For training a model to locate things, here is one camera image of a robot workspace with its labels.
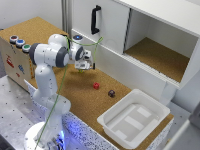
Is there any green button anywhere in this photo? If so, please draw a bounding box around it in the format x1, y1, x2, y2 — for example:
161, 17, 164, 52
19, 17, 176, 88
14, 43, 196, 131
21, 43, 32, 54

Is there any red button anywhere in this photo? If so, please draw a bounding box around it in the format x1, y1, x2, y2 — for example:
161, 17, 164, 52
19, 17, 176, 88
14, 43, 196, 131
9, 34, 19, 44

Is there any blue button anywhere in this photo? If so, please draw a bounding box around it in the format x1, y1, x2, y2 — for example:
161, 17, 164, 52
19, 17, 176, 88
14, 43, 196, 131
15, 38, 26, 49

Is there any white plastic box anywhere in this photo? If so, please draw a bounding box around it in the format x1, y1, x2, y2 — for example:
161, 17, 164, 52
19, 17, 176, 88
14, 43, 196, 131
96, 88, 172, 150

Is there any green cable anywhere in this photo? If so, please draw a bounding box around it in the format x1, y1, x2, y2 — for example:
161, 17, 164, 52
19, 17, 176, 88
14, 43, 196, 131
34, 35, 104, 150

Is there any white cabinet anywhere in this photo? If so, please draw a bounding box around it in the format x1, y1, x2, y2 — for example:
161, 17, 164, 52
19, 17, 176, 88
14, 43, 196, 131
70, 0, 200, 107

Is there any black door handle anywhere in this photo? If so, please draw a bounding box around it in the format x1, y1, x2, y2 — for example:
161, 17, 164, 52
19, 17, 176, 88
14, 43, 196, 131
90, 4, 102, 36

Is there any yellow block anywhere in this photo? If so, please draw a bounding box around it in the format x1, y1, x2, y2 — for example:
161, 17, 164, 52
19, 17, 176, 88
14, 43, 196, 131
77, 68, 86, 75

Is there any pink block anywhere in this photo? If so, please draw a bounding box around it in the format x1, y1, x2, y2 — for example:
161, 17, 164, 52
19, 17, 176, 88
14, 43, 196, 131
93, 82, 101, 90

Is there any purple block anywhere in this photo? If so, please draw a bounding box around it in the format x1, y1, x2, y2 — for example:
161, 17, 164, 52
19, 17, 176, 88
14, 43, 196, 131
107, 89, 117, 99

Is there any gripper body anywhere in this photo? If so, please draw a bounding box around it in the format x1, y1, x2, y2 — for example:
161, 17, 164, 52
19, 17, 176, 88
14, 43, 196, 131
75, 49, 95, 71

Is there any wooden drawer box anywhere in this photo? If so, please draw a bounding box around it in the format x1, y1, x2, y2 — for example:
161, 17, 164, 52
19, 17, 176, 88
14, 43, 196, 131
0, 16, 70, 92

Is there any white sliding door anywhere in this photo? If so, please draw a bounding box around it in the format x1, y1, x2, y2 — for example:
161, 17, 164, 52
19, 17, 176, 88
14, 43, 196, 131
71, 0, 131, 55

